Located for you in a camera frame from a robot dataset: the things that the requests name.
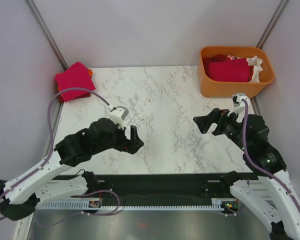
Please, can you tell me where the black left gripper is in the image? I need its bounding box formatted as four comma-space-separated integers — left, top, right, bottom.
94, 123, 144, 154

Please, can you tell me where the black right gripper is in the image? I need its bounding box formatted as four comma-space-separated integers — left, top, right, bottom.
192, 106, 250, 151

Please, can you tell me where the crimson pink t-shirt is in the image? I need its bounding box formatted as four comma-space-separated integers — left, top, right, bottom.
54, 62, 96, 92

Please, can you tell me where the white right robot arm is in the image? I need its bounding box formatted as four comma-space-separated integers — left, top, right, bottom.
193, 108, 300, 240

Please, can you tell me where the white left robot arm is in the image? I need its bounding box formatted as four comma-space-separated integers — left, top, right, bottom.
0, 118, 144, 221

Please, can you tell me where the orange plastic basket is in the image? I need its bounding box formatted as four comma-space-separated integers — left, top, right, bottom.
197, 46, 275, 98

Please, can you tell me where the crimson t-shirt in basket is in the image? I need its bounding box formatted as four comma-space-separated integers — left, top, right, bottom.
204, 60, 238, 83

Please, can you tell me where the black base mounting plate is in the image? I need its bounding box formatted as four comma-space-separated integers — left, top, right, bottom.
49, 171, 251, 207

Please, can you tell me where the dark red garment in basket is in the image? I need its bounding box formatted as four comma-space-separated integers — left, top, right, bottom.
202, 54, 228, 65

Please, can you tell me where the white t-shirt red print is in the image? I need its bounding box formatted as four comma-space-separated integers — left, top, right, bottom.
226, 54, 265, 84

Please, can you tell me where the folded orange t-shirt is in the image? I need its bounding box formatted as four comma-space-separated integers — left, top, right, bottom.
87, 68, 94, 78

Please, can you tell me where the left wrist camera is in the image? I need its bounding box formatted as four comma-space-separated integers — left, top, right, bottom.
108, 104, 129, 130

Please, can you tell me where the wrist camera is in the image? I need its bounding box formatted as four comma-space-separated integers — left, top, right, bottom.
108, 104, 129, 130
227, 93, 251, 117

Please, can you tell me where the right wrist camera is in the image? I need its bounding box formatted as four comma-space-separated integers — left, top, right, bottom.
227, 93, 251, 117

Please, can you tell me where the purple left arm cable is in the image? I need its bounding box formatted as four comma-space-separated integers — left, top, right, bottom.
0, 87, 121, 228

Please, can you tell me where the white slotted cable duct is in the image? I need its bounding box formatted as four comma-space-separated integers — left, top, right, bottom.
39, 198, 231, 211

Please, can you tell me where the right aluminium corner post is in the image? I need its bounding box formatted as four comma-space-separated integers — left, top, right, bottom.
256, 0, 291, 49

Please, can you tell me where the aluminium corner post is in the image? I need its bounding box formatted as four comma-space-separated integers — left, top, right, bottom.
256, 0, 291, 49
24, 0, 68, 71

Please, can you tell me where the left aluminium corner post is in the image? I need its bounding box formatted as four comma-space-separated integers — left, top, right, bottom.
24, 0, 68, 71

